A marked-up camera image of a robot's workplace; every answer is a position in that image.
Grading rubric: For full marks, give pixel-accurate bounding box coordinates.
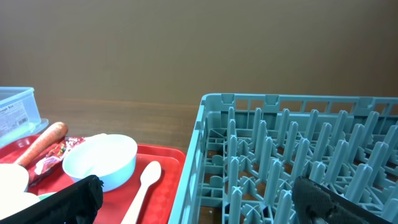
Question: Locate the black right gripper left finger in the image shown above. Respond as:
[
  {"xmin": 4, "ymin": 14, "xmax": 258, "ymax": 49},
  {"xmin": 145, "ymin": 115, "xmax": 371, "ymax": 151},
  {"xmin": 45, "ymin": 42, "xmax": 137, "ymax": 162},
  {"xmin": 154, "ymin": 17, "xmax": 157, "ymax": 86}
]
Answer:
[{"xmin": 1, "ymin": 175, "xmax": 103, "ymax": 224}]

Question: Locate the orange carrot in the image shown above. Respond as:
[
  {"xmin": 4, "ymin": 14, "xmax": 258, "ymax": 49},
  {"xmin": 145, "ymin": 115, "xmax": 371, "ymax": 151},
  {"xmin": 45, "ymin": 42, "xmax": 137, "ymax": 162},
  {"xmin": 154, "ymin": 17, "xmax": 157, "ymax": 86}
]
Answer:
[{"xmin": 14, "ymin": 121, "xmax": 68, "ymax": 167}]

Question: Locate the light blue bowl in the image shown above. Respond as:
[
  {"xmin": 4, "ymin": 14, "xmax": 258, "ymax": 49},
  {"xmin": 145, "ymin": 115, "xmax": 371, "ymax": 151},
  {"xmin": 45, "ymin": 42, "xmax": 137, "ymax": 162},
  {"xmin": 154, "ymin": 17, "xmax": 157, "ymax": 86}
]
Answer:
[{"xmin": 62, "ymin": 134, "xmax": 137, "ymax": 192}]

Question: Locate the clear plastic bin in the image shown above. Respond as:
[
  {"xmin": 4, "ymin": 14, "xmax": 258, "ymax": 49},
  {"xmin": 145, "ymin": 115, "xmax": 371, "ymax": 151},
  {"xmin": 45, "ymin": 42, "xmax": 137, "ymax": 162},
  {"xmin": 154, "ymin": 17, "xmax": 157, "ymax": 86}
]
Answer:
[{"xmin": 0, "ymin": 86, "xmax": 49, "ymax": 147}]

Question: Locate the light blue plate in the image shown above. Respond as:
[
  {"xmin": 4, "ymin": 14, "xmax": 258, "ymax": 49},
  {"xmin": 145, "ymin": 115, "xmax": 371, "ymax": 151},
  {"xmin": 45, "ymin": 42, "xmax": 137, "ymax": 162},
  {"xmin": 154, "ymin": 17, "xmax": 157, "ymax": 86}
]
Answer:
[{"xmin": 1, "ymin": 164, "xmax": 40, "ymax": 220}]

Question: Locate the red plastic tray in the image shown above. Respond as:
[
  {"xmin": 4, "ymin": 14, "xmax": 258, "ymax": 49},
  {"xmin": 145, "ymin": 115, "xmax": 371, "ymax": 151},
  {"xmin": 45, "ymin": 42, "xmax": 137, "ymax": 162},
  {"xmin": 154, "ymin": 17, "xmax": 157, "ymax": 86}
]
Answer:
[{"xmin": 1, "ymin": 135, "xmax": 186, "ymax": 224}]

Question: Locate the grey dishwasher rack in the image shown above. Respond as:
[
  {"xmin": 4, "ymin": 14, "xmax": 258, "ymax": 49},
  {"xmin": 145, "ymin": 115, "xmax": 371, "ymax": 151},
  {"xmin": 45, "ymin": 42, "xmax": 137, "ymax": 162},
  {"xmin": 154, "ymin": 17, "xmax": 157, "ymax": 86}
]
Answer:
[{"xmin": 169, "ymin": 93, "xmax": 397, "ymax": 223}]

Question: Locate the red snack wrapper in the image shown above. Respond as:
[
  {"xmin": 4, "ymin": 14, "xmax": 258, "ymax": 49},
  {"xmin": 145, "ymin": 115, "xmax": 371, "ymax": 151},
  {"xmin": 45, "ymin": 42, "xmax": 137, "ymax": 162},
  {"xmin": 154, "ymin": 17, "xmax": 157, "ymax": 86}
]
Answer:
[{"xmin": 26, "ymin": 137, "xmax": 85, "ymax": 186}]

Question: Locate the white plastic spoon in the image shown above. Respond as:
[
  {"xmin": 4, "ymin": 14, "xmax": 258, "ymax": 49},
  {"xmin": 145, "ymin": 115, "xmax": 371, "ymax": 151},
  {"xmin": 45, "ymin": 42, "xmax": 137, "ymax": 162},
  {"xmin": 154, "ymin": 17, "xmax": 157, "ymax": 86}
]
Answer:
[{"xmin": 121, "ymin": 161, "xmax": 162, "ymax": 224}]

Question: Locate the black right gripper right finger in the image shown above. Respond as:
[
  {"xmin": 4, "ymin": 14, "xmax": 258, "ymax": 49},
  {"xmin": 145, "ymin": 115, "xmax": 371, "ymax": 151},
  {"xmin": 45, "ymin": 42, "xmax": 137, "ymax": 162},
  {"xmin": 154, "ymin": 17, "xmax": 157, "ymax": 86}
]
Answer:
[{"xmin": 292, "ymin": 176, "xmax": 389, "ymax": 224}]

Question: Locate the green bowl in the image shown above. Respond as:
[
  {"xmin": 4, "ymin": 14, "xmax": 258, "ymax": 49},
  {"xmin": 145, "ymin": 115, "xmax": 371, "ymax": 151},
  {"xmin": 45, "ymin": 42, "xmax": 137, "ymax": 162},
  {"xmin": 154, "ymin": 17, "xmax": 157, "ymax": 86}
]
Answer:
[{"xmin": 38, "ymin": 192, "xmax": 56, "ymax": 200}]

